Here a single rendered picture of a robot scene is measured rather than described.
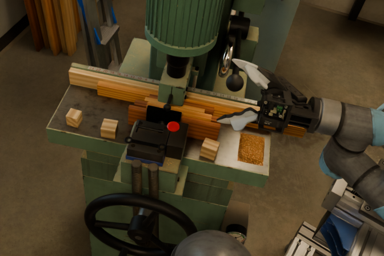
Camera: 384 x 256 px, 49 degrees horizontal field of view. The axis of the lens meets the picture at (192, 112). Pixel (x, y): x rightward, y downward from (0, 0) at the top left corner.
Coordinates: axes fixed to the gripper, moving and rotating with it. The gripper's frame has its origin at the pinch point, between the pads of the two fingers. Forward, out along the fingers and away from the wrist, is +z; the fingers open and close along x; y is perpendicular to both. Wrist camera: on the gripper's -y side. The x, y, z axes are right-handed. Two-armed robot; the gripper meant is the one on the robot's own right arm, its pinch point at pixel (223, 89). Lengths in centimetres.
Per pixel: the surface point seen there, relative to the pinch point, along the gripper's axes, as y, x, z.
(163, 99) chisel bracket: -15.6, 14.6, 14.1
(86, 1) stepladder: -90, 19, 61
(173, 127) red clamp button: -2.2, 13.8, 9.2
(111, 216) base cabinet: -18, 64, 25
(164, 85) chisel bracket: -14.2, 9.7, 14.1
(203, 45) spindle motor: -8.9, -5.4, 6.3
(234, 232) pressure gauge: -6.5, 47.2, -13.2
